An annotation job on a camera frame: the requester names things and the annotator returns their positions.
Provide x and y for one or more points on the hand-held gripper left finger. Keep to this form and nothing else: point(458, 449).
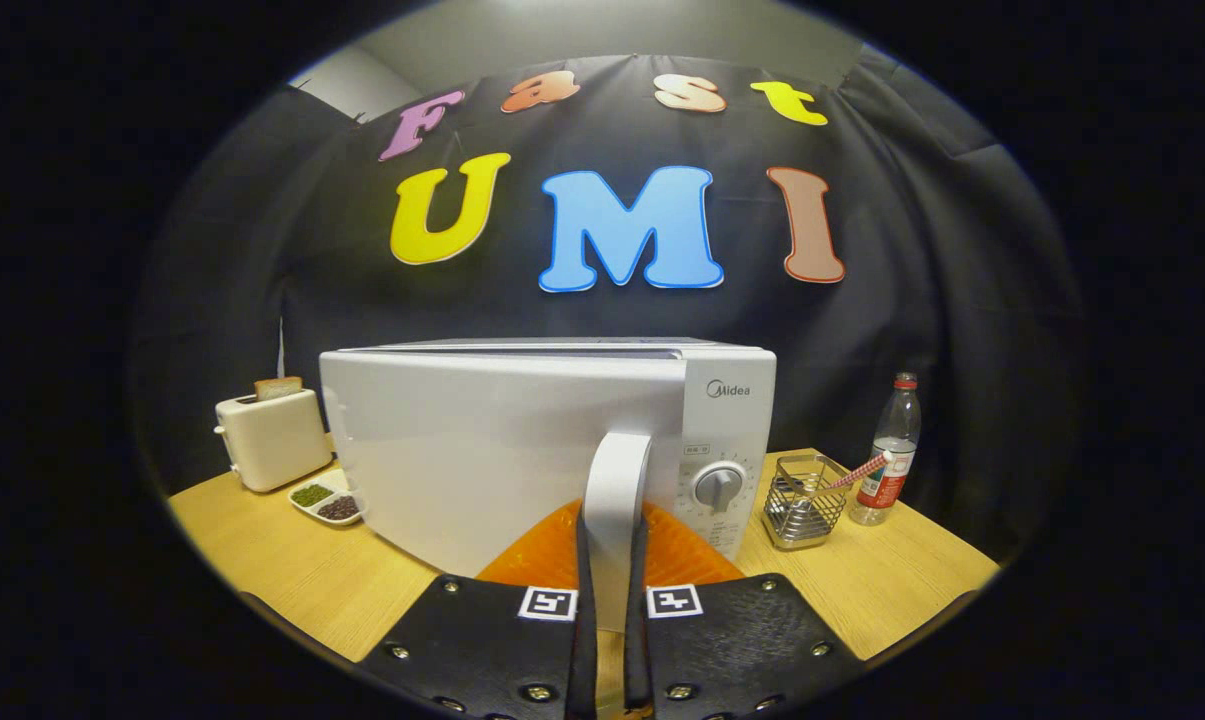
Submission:
point(583, 660)

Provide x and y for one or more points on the red white striped straw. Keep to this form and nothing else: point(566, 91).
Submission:
point(862, 470)

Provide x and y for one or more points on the divided dish of beans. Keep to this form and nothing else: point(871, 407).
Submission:
point(312, 495)

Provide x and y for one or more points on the clear plastic water bottle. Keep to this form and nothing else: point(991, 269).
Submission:
point(897, 430)

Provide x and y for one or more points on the white microwave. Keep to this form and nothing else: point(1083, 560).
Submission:
point(462, 450)

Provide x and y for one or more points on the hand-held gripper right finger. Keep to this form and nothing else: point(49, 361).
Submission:
point(637, 660)

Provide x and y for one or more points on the white toaster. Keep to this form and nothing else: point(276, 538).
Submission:
point(272, 440)

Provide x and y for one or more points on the toast slice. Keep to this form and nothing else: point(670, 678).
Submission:
point(278, 388)

